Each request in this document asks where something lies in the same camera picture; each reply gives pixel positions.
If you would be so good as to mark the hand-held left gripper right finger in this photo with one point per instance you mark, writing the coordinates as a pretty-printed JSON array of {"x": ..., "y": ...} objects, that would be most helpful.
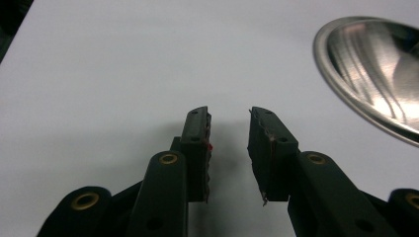
[{"x": 280, "y": 164}]

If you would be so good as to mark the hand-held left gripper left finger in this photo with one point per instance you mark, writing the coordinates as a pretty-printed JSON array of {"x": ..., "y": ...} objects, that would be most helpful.
[{"x": 164, "y": 191}]

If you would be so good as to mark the steel utensil stand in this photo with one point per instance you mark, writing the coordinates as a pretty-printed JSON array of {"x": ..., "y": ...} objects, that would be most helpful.
[{"x": 362, "y": 65}]

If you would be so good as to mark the white table mat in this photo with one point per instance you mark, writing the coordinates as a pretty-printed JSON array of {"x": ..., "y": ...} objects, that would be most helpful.
[{"x": 99, "y": 82}]

